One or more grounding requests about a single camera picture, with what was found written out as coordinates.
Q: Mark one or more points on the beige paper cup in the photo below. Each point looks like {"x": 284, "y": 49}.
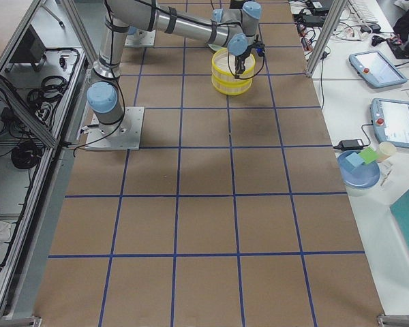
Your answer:
{"x": 385, "y": 150}

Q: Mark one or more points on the yellow steamer top layer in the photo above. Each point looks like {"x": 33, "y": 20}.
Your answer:
{"x": 224, "y": 68}

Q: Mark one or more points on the far teach pendant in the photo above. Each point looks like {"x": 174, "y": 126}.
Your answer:
{"x": 376, "y": 69}

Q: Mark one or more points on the yellow steamer bottom layer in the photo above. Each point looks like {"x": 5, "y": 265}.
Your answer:
{"x": 230, "y": 88}

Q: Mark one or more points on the blue plate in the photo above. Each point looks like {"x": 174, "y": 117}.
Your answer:
{"x": 363, "y": 177}

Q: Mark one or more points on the light green plate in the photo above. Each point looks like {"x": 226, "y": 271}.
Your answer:
{"x": 214, "y": 47}

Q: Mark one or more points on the green foam cube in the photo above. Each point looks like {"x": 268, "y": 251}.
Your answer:
{"x": 368, "y": 155}

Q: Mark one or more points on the teach pendant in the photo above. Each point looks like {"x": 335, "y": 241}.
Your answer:
{"x": 376, "y": 69}
{"x": 391, "y": 121}

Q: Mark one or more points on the black power adapter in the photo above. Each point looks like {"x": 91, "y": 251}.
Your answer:
{"x": 349, "y": 144}

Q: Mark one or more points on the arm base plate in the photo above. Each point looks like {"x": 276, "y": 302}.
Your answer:
{"x": 122, "y": 136}

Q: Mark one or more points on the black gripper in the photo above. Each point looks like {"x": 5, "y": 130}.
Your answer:
{"x": 239, "y": 62}

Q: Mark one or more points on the near teach pendant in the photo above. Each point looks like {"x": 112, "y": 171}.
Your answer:
{"x": 391, "y": 121}

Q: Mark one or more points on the aluminium frame post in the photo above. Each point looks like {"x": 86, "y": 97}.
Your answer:
{"x": 328, "y": 27}

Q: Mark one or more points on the blue foam cube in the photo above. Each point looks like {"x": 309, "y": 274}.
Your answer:
{"x": 353, "y": 161}

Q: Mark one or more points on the yellow steamer layer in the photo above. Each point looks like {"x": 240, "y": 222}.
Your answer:
{"x": 230, "y": 88}
{"x": 224, "y": 68}

